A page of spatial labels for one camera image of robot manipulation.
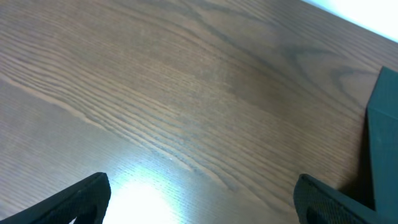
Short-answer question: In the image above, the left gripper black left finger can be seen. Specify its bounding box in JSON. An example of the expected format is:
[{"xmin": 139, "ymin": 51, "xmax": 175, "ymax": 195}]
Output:
[{"xmin": 1, "ymin": 172, "xmax": 111, "ymax": 224}]

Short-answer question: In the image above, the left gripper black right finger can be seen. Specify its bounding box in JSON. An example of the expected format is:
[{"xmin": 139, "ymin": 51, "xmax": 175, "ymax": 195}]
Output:
[{"xmin": 293, "ymin": 174, "xmax": 397, "ymax": 224}]

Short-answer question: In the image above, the dark green box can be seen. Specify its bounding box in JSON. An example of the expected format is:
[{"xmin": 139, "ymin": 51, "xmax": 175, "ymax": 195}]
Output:
[{"xmin": 366, "ymin": 67, "xmax": 397, "ymax": 220}]

